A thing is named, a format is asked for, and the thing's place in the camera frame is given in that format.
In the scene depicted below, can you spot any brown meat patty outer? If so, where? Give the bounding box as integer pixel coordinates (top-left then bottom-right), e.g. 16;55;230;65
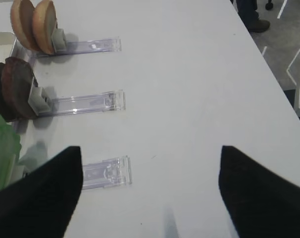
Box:
1;57;37;119

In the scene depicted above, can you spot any clear patty pusher track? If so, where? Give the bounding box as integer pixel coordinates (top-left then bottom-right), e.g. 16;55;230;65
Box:
28;87;126;117

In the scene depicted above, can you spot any person's brown shoe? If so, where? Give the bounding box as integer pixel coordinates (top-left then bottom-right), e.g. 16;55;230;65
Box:
239;0;271;33

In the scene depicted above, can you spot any clear bun pusher track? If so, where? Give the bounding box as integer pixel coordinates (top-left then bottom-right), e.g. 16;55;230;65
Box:
32;28;122;58

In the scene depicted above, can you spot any clear lettuce pusher track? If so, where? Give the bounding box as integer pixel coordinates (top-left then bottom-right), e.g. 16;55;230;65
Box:
18;155;133;190

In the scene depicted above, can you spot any white metal tray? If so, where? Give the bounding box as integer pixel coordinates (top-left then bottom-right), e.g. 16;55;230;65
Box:
0;32;16;62

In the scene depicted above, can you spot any bun slice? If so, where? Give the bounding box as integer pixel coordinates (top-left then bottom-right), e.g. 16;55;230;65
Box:
32;0;57;55
10;0;41;52

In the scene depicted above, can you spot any bun top outer slice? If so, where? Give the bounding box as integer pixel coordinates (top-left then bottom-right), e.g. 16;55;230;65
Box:
32;0;57;55

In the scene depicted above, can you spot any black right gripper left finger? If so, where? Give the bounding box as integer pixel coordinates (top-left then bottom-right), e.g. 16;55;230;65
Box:
0;146;83;238

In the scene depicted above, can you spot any bun top inner slice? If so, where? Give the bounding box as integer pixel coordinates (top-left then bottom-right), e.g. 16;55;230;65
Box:
10;0;41;52

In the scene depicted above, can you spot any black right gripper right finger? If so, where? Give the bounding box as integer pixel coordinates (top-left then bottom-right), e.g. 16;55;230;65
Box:
218;146;300;238

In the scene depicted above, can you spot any green lettuce leaf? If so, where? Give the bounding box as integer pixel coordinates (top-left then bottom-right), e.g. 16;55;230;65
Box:
0;115;21;190

